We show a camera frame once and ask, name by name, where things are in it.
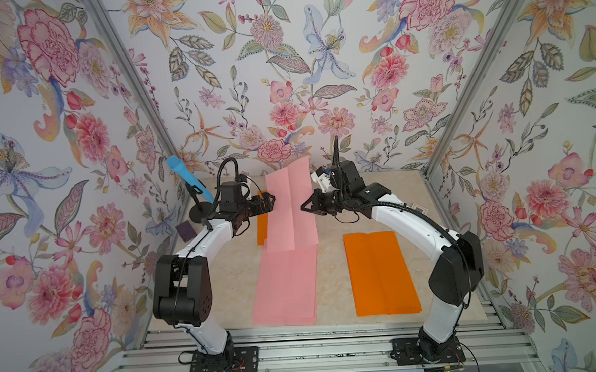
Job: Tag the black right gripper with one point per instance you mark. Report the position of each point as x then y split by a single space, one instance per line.
319 198

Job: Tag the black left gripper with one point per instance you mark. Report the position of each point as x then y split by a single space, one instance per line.
258 207

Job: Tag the large pink paper sheet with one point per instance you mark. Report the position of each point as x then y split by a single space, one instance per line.
286 289

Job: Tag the orange paper sheet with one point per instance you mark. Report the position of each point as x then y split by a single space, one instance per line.
380 280

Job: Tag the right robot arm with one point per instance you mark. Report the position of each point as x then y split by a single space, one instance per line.
456 257

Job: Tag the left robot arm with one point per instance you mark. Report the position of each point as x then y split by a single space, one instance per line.
183 295

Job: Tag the blue microphone on stand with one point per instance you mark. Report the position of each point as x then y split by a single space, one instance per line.
201 197

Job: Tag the purple cube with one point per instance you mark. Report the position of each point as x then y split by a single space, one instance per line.
186 231

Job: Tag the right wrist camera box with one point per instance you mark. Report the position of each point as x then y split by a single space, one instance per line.
323 179

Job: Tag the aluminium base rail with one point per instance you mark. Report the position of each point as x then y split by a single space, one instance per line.
341 348

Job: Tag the left aluminium frame post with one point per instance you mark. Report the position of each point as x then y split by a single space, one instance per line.
103 23

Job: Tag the aluminium corner frame post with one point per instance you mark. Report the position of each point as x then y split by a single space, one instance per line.
504 21

